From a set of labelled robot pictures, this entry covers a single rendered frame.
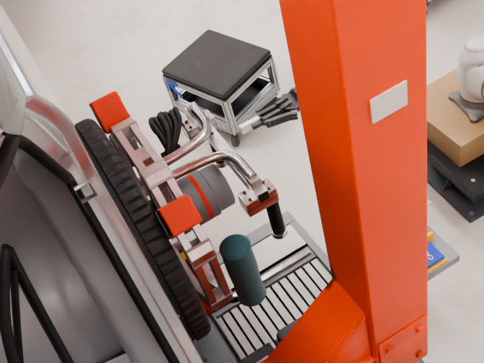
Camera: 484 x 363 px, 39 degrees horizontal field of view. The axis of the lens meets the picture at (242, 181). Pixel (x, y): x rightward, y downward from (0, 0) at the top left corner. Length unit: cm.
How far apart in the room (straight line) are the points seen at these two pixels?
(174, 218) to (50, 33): 305
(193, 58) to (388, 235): 201
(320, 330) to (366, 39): 82
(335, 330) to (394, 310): 14
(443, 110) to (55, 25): 266
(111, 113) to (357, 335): 82
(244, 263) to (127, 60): 226
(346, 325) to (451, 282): 110
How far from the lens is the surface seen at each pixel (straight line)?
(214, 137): 182
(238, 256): 185
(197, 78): 308
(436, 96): 270
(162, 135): 182
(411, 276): 152
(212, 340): 234
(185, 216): 150
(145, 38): 405
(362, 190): 120
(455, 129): 256
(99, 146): 162
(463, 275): 265
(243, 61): 309
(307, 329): 164
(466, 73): 249
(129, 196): 153
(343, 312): 159
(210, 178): 181
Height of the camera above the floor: 221
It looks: 47 degrees down
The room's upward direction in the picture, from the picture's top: 17 degrees counter-clockwise
